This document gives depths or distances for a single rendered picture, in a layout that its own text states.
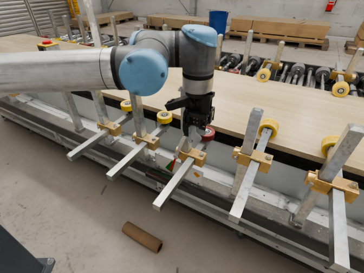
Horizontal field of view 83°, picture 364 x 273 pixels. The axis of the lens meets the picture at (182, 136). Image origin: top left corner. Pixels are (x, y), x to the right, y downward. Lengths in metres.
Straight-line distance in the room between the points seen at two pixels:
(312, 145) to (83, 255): 1.52
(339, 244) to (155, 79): 0.58
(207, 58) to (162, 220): 1.36
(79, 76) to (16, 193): 1.92
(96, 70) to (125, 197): 1.51
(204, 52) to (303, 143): 0.66
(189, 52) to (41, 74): 0.33
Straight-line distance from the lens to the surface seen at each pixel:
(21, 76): 0.53
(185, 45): 0.55
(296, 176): 1.09
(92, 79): 0.46
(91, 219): 1.84
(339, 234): 0.70
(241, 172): 0.84
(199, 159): 0.87
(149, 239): 1.55
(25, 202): 2.20
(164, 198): 0.75
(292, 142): 1.02
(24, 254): 1.57
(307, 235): 0.99
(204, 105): 0.62
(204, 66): 0.56
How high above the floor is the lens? 1.47
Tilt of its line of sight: 38 degrees down
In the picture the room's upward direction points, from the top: straight up
